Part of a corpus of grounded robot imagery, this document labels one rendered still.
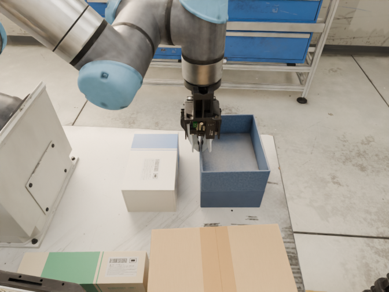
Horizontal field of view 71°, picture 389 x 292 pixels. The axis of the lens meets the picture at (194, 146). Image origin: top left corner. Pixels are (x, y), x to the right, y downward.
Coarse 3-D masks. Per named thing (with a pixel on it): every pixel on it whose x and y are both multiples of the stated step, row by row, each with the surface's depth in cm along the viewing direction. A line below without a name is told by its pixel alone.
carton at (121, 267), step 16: (32, 256) 54; (48, 256) 54; (64, 256) 54; (80, 256) 54; (96, 256) 54; (112, 256) 54; (128, 256) 54; (144, 256) 54; (32, 272) 52; (48, 272) 52; (64, 272) 52; (80, 272) 52; (96, 272) 52; (112, 272) 52; (128, 272) 52; (144, 272) 52; (96, 288) 52; (112, 288) 52; (128, 288) 52; (144, 288) 52
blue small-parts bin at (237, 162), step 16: (224, 128) 76; (240, 128) 76; (256, 128) 69; (224, 144) 74; (240, 144) 74; (256, 144) 70; (208, 160) 70; (224, 160) 70; (240, 160) 70; (256, 160) 70; (208, 176) 60; (224, 176) 60; (240, 176) 60; (256, 176) 60
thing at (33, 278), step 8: (0, 272) 35; (8, 272) 35; (0, 280) 34; (8, 280) 34; (16, 280) 36; (24, 280) 35; (32, 280) 34; (40, 280) 34; (48, 280) 34; (56, 280) 34; (24, 288) 34; (32, 288) 34; (40, 288) 34; (48, 288) 34; (56, 288) 34; (64, 288) 34; (72, 288) 34; (80, 288) 34
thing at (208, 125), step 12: (192, 84) 50; (216, 84) 50; (192, 96) 57; (204, 96) 49; (192, 108) 55; (204, 108) 53; (216, 108) 55; (192, 120) 52; (204, 120) 52; (216, 120) 52; (192, 132) 55; (204, 132) 57; (216, 132) 57
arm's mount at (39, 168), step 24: (48, 96) 64; (24, 120) 56; (48, 120) 65; (0, 144) 49; (24, 144) 56; (48, 144) 65; (0, 168) 49; (24, 168) 56; (48, 168) 64; (72, 168) 77; (0, 192) 49; (24, 192) 56; (48, 192) 65; (0, 216) 53; (24, 216) 57; (48, 216) 65; (0, 240) 60; (24, 240) 60
